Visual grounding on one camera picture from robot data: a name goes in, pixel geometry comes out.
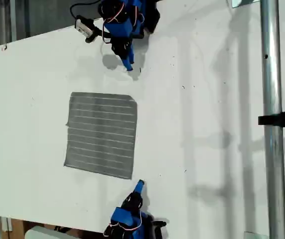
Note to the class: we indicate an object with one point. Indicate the black camera stalk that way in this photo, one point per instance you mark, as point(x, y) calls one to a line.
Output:
point(95, 33)

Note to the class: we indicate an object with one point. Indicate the black camera box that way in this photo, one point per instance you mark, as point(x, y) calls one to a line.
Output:
point(84, 25)

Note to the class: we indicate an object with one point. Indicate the black clamp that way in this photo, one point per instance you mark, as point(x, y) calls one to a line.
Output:
point(282, 119)

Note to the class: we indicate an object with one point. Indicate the white box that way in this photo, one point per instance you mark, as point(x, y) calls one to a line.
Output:
point(45, 234)

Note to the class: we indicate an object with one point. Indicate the wooden table leg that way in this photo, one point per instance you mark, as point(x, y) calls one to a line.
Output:
point(16, 230)

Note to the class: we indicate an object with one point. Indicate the steel post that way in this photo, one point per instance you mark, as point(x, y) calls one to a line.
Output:
point(273, 74)

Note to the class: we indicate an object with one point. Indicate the grey striped towel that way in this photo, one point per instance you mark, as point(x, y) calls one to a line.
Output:
point(101, 134)

